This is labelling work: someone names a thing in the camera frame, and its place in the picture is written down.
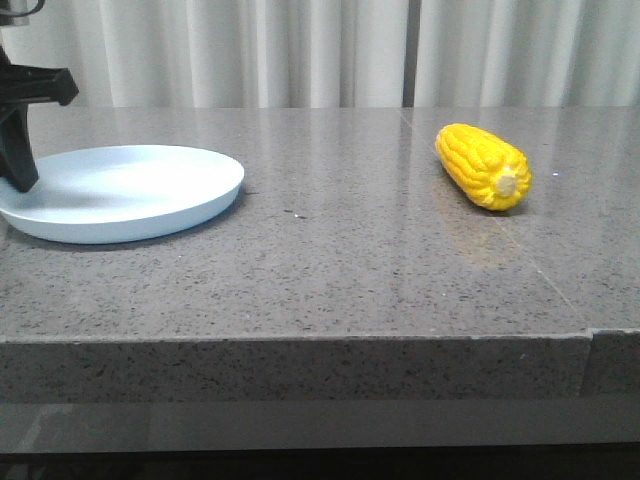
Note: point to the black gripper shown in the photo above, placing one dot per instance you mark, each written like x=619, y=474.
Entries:
x=20, y=85

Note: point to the yellow corn cob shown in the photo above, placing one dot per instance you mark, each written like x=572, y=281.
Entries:
x=492, y=173

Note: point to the light blue round plate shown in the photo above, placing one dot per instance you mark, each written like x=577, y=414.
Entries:
x=118, y=194

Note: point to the white pleated curtain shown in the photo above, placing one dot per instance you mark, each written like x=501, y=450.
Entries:
x=337, y=53

